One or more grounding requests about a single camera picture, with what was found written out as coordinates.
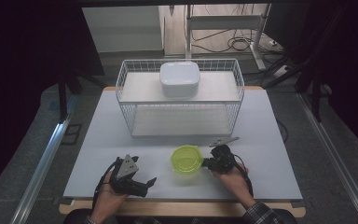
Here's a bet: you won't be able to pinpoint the person's left hand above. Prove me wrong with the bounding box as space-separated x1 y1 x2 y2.
90 170 129 222

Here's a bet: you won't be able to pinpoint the black floor cables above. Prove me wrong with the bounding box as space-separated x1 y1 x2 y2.
190 28 282 54

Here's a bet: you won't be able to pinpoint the thin black table cable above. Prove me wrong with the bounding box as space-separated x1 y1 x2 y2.
275 119 290 144

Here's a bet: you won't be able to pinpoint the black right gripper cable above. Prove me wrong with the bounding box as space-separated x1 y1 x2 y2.
231 153 255 198

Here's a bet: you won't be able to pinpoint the white panel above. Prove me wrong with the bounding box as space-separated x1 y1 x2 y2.
81 5 165 54

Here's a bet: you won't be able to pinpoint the white square bowl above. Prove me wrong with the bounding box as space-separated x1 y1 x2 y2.
158 61 201 98

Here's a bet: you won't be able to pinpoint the white wire basket rack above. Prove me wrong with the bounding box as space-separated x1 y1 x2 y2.
115 58 245 138

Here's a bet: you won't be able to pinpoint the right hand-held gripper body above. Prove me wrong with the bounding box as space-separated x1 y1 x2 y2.
209 136 241 174

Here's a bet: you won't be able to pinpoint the white desk frame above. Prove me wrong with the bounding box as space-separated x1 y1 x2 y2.
185 3 272 71

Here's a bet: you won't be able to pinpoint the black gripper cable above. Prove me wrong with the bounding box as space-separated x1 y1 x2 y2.
92 159 120 204
231 153 255 198

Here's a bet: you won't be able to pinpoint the metal floor rail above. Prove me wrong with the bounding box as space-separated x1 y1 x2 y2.
296 92 358 224
9 94 79 224

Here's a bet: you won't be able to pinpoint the person's right hand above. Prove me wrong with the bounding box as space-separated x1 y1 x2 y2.
213 162 256 210

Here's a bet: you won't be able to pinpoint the black metal stand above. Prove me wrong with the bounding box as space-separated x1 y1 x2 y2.
294 74 324 123
56 72 107 123

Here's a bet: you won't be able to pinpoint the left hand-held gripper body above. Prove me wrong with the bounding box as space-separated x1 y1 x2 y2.
110 154 148 198

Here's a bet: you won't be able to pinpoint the dark curtain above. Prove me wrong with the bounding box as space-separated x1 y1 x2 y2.
0 0 106 202
262 0 358 157

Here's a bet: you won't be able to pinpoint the white power strip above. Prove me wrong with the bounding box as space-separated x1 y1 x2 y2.
272 63 292 78

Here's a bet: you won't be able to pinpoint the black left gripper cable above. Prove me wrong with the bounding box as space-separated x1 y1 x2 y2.
92 159 120 204

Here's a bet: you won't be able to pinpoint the black floor plate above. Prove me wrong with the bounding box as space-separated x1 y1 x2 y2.
61 123 83 146

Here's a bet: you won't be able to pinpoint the green round bowl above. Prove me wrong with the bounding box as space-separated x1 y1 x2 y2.
170 144 205 175

